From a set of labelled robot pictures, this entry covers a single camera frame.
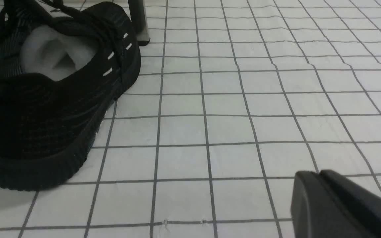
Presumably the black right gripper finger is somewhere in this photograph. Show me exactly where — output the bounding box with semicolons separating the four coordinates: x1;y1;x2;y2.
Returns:
290;170;381;238

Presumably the steel shoe rack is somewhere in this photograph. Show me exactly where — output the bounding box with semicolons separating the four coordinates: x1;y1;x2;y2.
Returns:
128;0;150;46

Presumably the right black knit sneaker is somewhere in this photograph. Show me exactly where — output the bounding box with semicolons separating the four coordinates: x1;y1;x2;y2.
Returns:
0;0;142;191

